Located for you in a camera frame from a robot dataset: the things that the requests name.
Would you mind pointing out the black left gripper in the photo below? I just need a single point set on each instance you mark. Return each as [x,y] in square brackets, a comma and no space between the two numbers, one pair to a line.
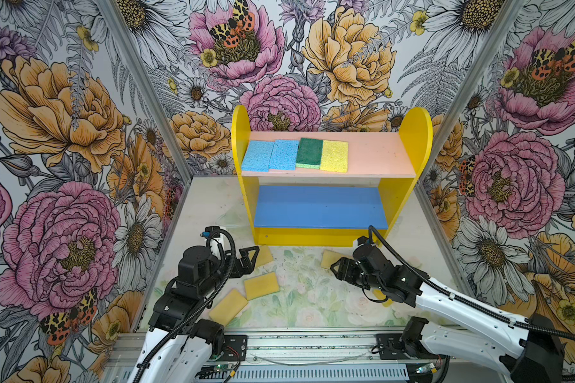
[247,265]

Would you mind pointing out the speckled yellow sponge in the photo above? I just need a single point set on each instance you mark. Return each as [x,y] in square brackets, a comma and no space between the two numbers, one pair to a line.
[334,156]

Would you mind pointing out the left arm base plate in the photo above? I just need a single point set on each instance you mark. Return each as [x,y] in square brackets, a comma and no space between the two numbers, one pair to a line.
[234,349]

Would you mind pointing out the tan sponge right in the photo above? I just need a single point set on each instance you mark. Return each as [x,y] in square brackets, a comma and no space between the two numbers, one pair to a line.
[329,258]

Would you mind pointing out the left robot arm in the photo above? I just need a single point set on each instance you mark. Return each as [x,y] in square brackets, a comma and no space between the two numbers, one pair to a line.
[179,342]

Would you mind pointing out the tan yellow sponge middle left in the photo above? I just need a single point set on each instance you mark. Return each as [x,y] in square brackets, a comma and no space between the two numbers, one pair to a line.
[260,286]

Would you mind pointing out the light blue sponge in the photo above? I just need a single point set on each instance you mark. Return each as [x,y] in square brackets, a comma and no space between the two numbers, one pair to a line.
[257,157]

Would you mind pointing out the aluminium frame post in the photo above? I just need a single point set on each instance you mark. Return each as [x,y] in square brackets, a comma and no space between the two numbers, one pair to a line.
[500,29]
[128,49]

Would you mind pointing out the green scouring sponge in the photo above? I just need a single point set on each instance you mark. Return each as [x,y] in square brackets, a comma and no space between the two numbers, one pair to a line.
[309,153]

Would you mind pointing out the tan yellow sponge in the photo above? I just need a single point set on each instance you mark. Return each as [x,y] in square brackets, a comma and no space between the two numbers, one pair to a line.
[260,286]
[228,308]
[264,257]

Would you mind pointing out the left aluminium frame post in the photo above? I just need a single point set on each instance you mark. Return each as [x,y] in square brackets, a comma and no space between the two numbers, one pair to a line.
[128,49]

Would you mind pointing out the tan yellow sponge upper left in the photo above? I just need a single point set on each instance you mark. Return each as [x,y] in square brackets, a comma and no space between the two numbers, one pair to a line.
[264,257]

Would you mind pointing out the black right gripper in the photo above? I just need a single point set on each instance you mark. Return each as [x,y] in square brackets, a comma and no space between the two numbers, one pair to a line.
[346,270]

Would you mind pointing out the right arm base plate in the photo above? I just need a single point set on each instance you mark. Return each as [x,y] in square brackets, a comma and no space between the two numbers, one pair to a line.
[394,347]

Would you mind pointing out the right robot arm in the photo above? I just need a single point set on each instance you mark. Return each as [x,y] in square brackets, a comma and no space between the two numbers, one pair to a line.
[520,348]

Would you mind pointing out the right aluminium frame post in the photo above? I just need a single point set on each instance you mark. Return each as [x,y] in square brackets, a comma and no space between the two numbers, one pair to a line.
[500,29]

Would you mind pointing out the yellow shelf with coloured boards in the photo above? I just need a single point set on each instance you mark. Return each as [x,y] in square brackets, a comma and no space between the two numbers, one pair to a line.
[313,208]

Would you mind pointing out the tan yellow sponge lower left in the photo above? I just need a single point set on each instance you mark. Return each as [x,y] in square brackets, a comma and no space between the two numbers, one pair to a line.
[228,308]

